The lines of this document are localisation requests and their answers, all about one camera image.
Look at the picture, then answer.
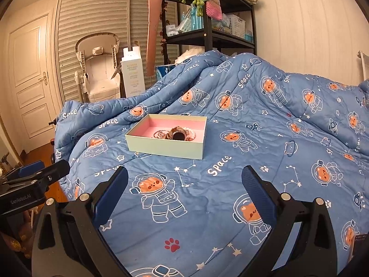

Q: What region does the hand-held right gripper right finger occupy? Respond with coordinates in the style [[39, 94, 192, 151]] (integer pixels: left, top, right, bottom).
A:
[[241, 165, 338, 277]]

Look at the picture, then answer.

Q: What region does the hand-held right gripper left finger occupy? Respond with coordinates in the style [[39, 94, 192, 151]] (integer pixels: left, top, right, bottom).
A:
[[31, 166, 136, 277]]

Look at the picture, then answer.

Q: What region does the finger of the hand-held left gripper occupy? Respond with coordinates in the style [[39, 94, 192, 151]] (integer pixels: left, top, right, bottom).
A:
[[0, 161, 46, 184], [29, 159, 71, 192]]

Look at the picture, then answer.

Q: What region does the pale green box pink lining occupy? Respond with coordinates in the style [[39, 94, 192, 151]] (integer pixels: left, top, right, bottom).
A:
[[125, 114, 208, 160]]

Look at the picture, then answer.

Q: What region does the beige brown strap watch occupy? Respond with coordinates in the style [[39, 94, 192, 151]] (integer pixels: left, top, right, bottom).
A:
[[166, 126, 191, 142]]

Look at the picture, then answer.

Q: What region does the blue astronaut bear printed blanket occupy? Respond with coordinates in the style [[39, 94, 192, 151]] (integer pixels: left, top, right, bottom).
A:
[[53, 50, 369, 277]]

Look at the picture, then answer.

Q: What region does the white panel door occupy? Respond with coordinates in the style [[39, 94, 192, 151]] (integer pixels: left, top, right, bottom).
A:
[[7, 13, 62, 145]]

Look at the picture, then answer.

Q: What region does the white high chair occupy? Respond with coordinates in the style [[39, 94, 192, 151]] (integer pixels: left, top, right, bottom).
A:
[[74, 32, 122, 103]]

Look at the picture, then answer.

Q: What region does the white tall carton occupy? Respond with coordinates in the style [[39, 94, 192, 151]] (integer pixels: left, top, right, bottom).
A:
[[120, 46, 145, 99]]

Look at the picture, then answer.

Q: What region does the blue tissue pack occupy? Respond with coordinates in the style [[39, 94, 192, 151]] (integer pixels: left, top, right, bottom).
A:
[[156, 63, 178, 85]]

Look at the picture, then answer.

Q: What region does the white plush cushion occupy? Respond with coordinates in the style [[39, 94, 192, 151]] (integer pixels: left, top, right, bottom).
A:
[[174, 47, 205, 64]]

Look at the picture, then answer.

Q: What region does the white louvered closet door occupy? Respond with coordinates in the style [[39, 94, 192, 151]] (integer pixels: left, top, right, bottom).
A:
[[56, 0, 179, 104]]

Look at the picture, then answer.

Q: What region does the white plastic basket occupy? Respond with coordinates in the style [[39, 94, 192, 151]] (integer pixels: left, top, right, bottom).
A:
[[225, 13, 246, 39]]

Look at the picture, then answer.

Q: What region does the black metal shelf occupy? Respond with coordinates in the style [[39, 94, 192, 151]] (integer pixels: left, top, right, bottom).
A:
[[161, 0, 257, 64]]

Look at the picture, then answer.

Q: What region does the teal bottles pack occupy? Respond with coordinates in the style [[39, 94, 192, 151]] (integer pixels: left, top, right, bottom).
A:
[[187, 9, 204, 31]]

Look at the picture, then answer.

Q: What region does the pink knitted pouch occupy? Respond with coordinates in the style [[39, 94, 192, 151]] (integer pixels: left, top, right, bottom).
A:
[[205, 0, 224, 21]]

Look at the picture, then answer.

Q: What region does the white pearl bracelet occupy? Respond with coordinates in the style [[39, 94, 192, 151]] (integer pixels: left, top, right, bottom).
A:
[[184, 127, 198, 142]]

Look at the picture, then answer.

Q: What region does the pink hanging strap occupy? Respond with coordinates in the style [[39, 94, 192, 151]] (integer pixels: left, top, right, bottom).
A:
[[145, 0, 166, 77]]

